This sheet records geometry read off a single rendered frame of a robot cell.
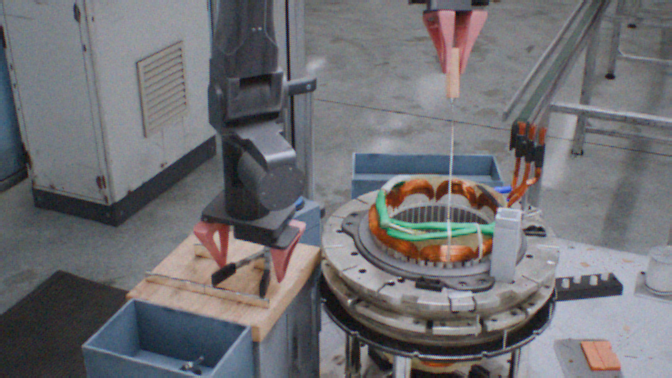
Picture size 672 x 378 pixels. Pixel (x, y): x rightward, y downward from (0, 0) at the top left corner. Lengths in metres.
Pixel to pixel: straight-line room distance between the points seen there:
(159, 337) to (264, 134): 0.32
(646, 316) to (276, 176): 0.90
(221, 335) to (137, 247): 2.29
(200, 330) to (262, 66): 0.35
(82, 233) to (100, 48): 0.76
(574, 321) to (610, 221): 2.04
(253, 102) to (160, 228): 2.52
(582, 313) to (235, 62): 0.91
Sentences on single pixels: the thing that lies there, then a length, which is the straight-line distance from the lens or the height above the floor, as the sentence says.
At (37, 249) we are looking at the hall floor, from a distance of 3.42.
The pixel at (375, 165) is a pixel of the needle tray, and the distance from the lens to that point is 1.46.
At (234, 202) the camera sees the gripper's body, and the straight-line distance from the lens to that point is 0.99.
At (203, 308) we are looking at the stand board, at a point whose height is 1.07.
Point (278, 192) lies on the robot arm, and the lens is 0.91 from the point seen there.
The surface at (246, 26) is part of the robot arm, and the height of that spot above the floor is 1.42.
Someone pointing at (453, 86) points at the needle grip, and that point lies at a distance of 1.03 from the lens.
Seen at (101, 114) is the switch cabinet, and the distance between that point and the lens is 3.28.
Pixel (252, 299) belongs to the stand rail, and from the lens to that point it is 1.05.
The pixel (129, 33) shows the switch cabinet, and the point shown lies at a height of 0.75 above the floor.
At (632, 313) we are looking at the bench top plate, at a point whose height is 0.78.
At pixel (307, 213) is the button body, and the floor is 1.03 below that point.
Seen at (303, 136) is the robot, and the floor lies 1.07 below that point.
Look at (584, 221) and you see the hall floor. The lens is 3.55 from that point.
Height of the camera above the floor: 1.67
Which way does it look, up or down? 27 degrees down
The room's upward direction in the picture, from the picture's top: straight up
